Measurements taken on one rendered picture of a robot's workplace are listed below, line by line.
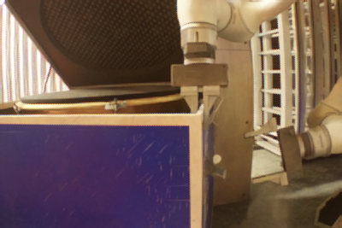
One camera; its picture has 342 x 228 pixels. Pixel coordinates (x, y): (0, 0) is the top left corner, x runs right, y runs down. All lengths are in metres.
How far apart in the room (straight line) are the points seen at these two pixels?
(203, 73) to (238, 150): 1.53
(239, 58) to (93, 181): 1.58
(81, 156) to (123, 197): 0.14
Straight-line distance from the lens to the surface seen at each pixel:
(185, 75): 0.62
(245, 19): 0.73
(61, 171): 0.71
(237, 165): 2.14
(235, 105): 2.02
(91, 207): 0.71
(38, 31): 1.65
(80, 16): 1.51
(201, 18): 0.63
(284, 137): 0.79
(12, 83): 2.93
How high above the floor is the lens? 1.04
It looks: 8 degrees down
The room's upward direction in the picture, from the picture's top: 2 degrees counter-clockwise
